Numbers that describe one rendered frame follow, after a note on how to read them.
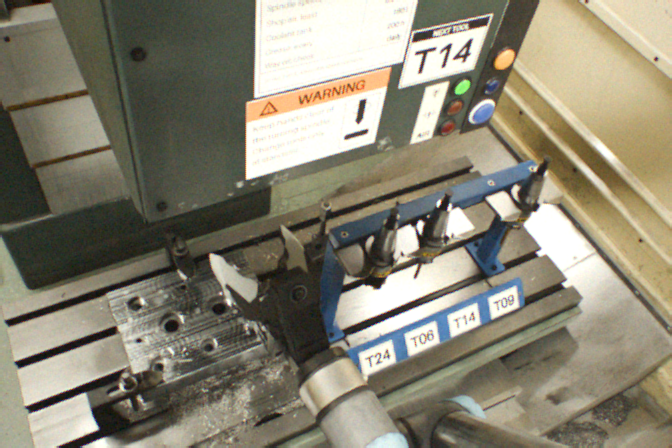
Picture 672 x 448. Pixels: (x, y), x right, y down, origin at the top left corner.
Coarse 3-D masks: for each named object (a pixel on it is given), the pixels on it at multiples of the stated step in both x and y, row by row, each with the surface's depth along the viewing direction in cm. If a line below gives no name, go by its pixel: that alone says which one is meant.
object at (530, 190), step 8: (536, 168) 118; (528, 176) 120; (536, 176) 117; (544, 176) 117; (528, 184) 119; (536, 184) 118; (520, 192) 122; (528, 192) 120; (536, 192) 120; (528, 200) 121; (536, 200) 121
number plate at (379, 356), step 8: (384, 344) 130; (368, 352) 128; (376, 352) 129; (384, 352) 130; (392, 352) 131; (360, 360) 128; (368, 360) 129; (376, 360) 129; (384, 360) 130; (392, 360) 131; (368, 368) 129; (376, 368) 130
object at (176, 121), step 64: (64, 0) 65; (128, 0) 45; (192, 0) 47; (448, 0) 60; (128, 64) 49; (192, 64) 52; (128, 128) 54; (192, 128) 57; (384, 128) 71; (192, 192) 64
